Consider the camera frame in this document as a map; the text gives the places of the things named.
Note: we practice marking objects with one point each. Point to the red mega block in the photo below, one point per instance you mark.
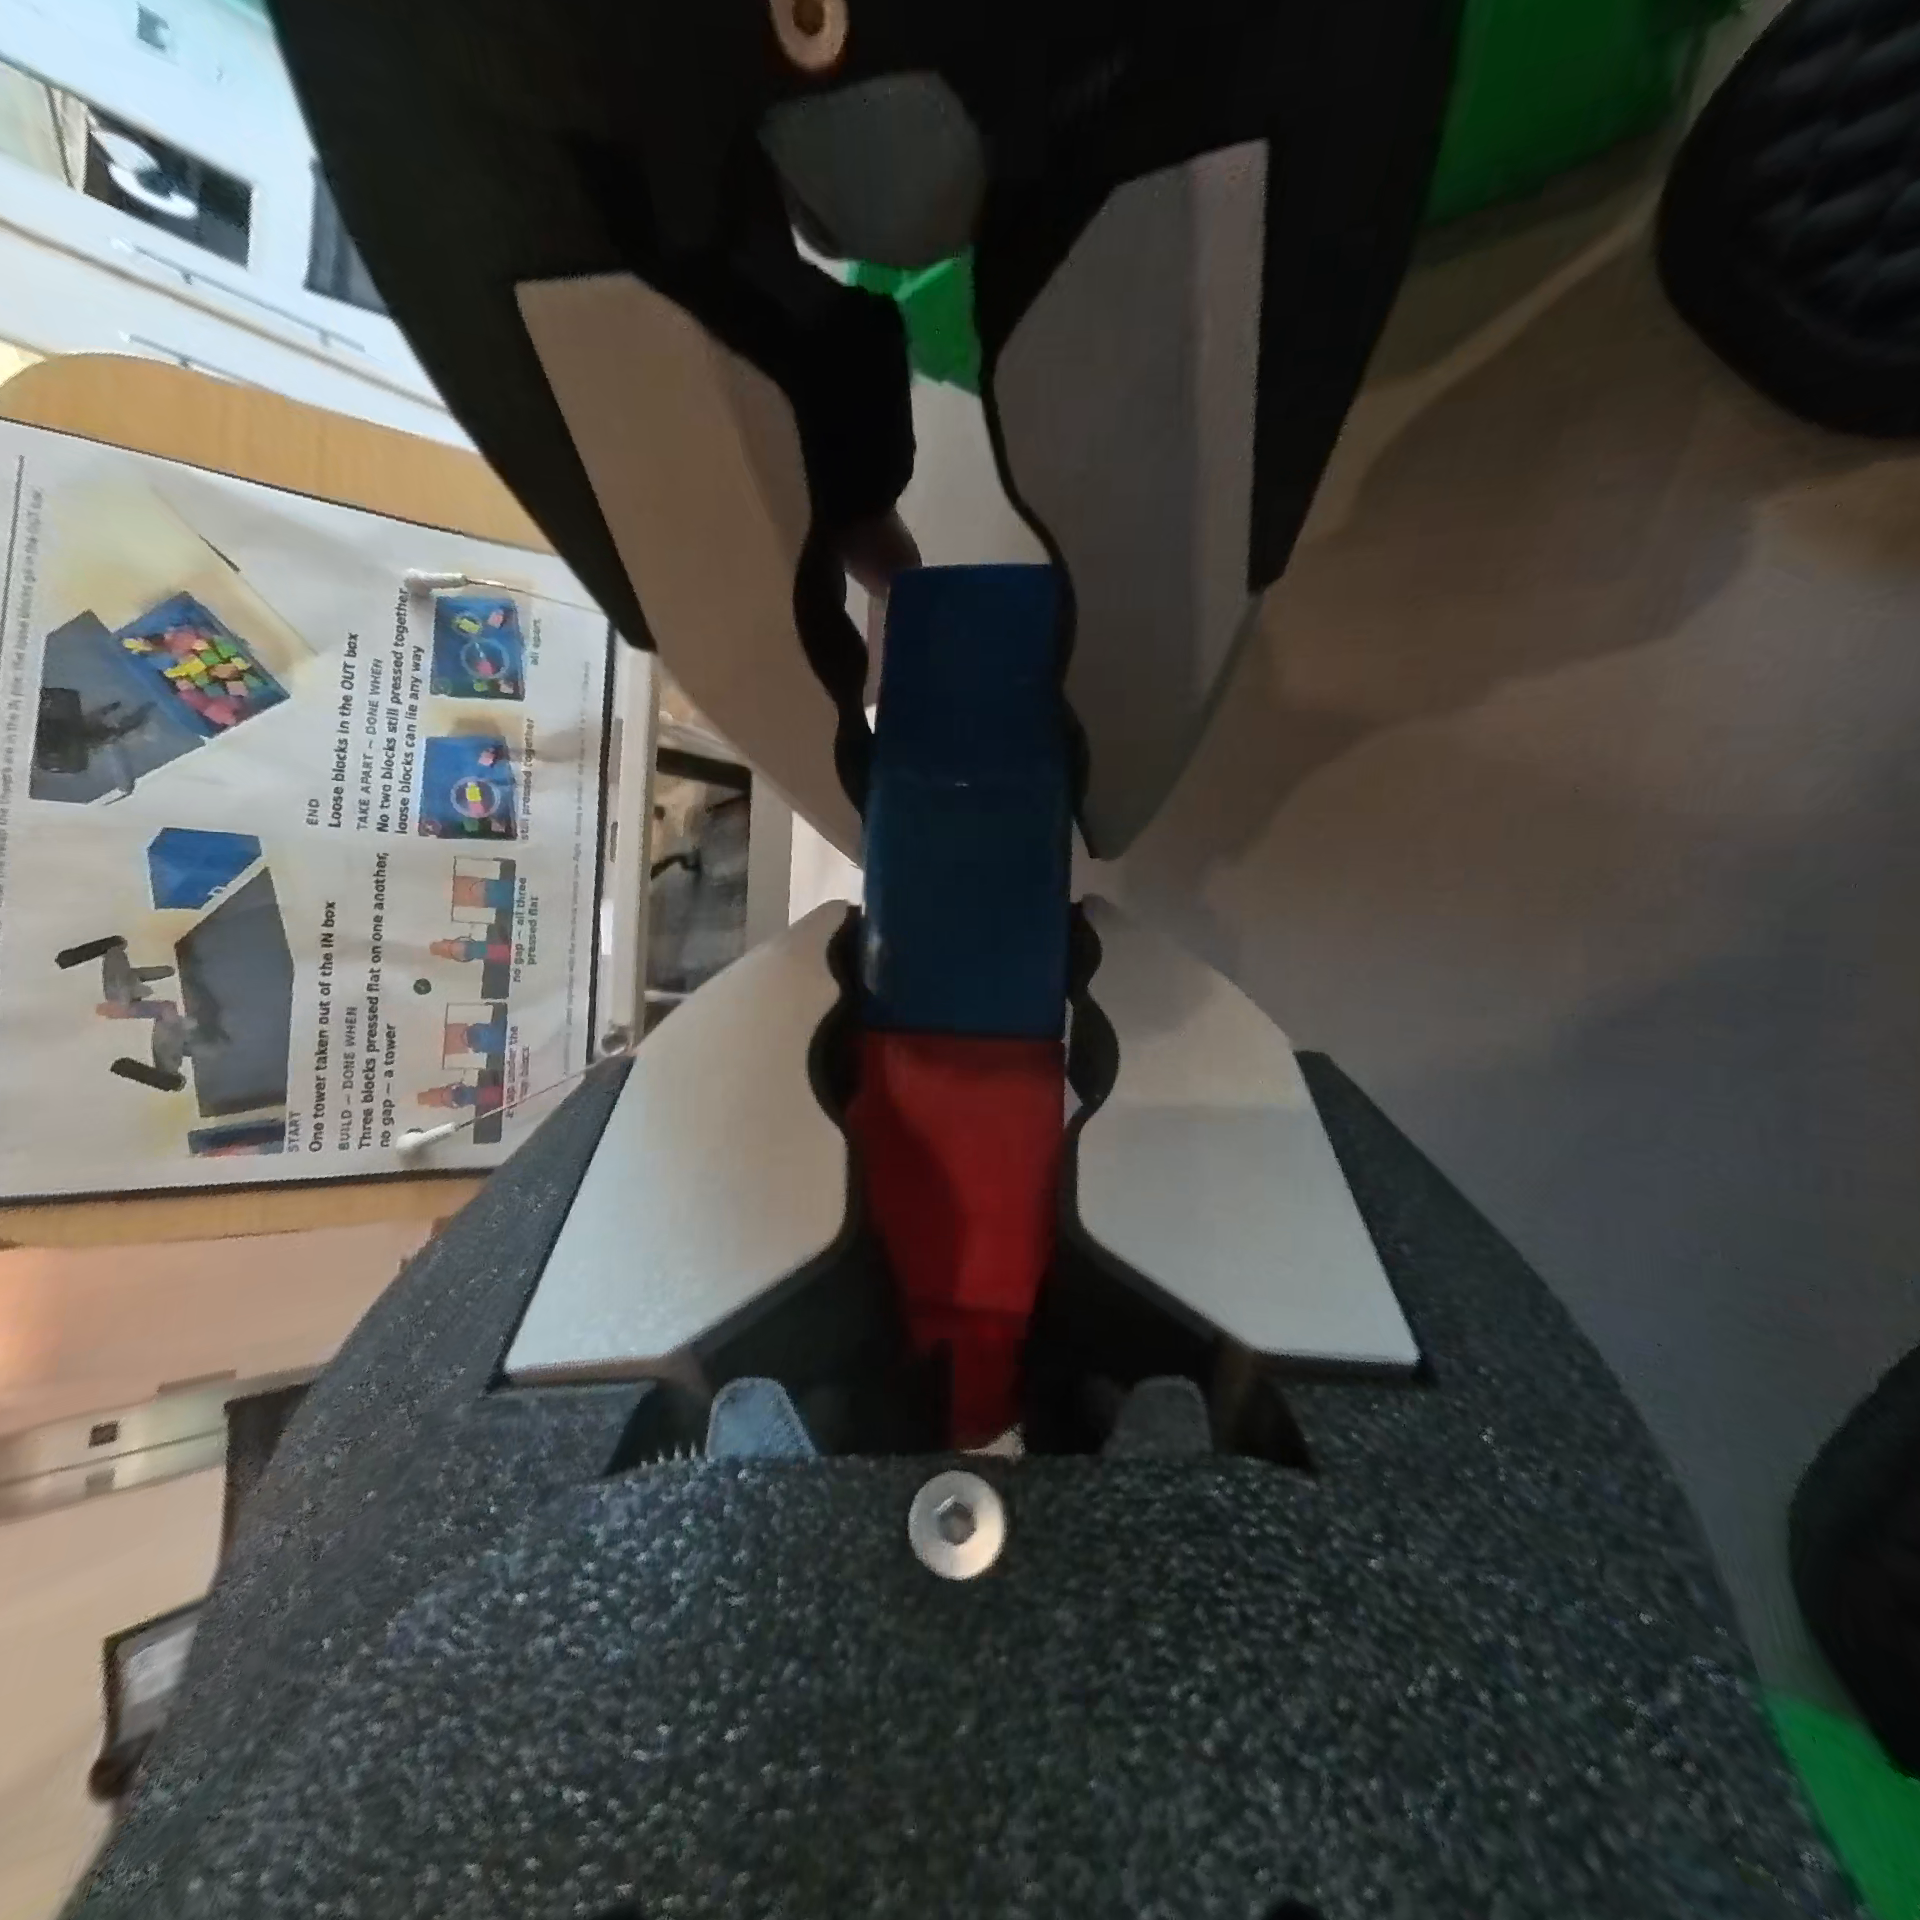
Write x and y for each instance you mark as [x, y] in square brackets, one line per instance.
[960, 1170]

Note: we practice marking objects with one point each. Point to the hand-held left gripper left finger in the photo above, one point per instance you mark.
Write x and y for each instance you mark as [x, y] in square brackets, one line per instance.
[675, 1201]

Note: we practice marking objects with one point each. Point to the blue mega block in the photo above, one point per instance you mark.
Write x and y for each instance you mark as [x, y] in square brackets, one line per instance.
[975, 674]
[967, 914]

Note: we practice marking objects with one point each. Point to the person's right hand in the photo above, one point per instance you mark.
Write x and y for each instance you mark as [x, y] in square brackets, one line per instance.
[882, 547]

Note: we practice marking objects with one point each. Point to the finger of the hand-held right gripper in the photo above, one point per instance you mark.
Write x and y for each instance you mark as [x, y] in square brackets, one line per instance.
[1155, 480]
[691, 480]

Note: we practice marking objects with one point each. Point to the instruction poster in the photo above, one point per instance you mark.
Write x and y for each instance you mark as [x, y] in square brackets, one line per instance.
[225, 900]

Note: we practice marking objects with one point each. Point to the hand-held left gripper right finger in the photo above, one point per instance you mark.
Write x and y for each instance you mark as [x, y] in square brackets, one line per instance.
[1243, 1201]

